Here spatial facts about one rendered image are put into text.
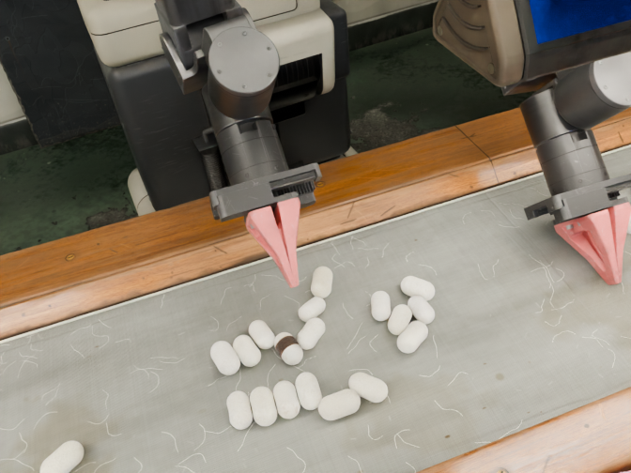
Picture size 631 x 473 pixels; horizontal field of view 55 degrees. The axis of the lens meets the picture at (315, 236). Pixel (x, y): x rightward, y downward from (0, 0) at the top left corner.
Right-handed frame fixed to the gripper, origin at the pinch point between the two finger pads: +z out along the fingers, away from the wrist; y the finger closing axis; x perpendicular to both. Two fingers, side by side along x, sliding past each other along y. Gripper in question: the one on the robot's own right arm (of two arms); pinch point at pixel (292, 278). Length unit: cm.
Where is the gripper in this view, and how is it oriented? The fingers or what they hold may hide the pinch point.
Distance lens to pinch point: 55.6
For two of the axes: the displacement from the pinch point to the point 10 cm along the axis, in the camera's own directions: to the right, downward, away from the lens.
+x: -1.5, 1.7, 9.7
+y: 9.4, -2.8, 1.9
